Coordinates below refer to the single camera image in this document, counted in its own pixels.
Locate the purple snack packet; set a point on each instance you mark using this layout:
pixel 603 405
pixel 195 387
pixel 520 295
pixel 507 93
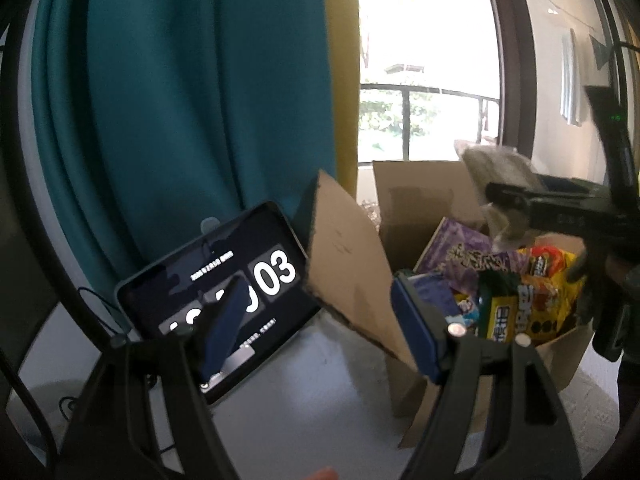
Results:
pixel 455 250

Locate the hanging grey cloth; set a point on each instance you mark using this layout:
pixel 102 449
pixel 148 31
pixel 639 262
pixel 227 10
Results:
pixel 570 80

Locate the yellow red black snack packet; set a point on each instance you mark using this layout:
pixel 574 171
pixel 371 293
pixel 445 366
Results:
pixel 550 285

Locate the cardboard box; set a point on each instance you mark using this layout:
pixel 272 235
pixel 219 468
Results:
pixel 350 260

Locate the tablet with clock display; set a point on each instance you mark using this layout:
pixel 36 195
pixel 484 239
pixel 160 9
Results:
pixel 280 270

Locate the person's left hand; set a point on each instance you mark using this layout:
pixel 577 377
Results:
pixel 322 474

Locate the yellow curtain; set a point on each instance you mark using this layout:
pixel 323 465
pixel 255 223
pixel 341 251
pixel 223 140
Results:
pixel 345 85

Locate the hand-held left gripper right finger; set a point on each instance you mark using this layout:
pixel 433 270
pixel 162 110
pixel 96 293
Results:
pixel 420 320

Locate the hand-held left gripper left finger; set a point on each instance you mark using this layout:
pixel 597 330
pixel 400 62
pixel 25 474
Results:
pixel 225 330

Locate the dark window frame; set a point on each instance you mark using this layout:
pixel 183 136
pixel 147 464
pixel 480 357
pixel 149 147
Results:
pixel 510 60

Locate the teal curtain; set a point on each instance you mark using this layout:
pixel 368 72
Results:
pixel 175 85

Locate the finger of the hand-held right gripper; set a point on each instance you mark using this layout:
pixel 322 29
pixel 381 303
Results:
pixel 570 186
pixel 510 200

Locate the balcony railing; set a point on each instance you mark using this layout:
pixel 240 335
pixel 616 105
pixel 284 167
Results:
pixel 406 120

